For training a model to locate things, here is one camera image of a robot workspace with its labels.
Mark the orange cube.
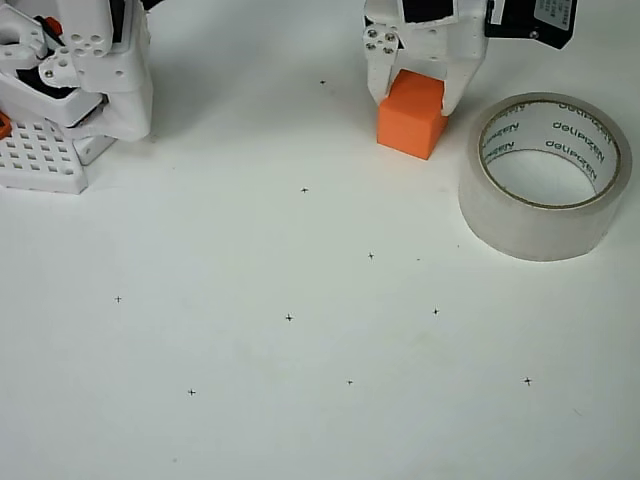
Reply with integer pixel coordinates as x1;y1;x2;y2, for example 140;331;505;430
375;68;450;162

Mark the clear packing tape roll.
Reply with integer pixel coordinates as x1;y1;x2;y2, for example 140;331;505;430
458;91;634;262

